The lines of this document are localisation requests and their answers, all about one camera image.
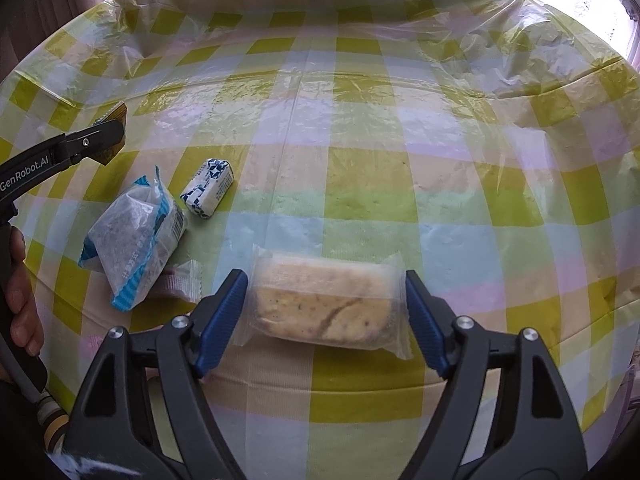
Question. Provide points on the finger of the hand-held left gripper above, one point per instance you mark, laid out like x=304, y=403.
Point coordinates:
x=95, y=137

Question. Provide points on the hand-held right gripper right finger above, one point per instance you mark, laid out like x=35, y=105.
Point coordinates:
x=425, y=320

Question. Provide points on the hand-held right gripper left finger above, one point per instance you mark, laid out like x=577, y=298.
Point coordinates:
x=225, y=320

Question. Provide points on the gold brown snack packet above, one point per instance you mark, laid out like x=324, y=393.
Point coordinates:
x=114, y=110

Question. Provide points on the clear cake slice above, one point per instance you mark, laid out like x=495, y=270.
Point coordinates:
x=320, y=300

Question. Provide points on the person's left hand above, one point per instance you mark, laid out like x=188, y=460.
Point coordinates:
x=25, y=315

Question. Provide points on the pink snack packet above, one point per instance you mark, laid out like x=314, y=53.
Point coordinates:
x=175, y=282

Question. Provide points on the blue edged snack packet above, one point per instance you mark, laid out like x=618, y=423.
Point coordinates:
x=130, y=245

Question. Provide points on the blue white wrapped candy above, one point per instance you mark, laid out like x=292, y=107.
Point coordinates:
x=207, y=187

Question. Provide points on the checked plastic tablecloth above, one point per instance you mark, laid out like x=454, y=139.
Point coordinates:
x=400, y=160

